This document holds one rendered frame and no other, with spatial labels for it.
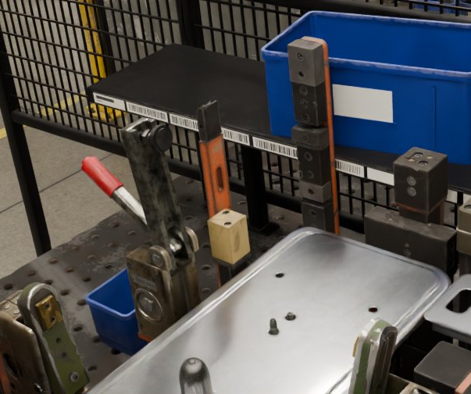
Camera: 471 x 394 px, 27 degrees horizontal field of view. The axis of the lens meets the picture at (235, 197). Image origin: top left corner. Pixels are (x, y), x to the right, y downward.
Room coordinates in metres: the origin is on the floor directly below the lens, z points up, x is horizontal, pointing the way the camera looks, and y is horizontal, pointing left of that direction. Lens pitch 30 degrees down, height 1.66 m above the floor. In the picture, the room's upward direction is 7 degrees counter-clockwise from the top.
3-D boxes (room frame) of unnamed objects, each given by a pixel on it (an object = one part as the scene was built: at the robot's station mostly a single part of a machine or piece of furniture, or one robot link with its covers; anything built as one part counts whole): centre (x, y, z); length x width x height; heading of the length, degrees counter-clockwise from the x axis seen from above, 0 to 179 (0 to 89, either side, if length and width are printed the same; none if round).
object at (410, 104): (1.25, -0.23, 1.09); 0.30 x 0.17 x 0.13; 57
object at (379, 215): (1.04, -0.21, 0.85); 0.12 x 0.03 x 0.30; 47
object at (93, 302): (1.27, 0.18, 0.74); 0.11 x 0.10 x 0.09; 137
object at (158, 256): (0.93, 0.09, 1.06); 0.03 x 0.01 x 0.03; 47
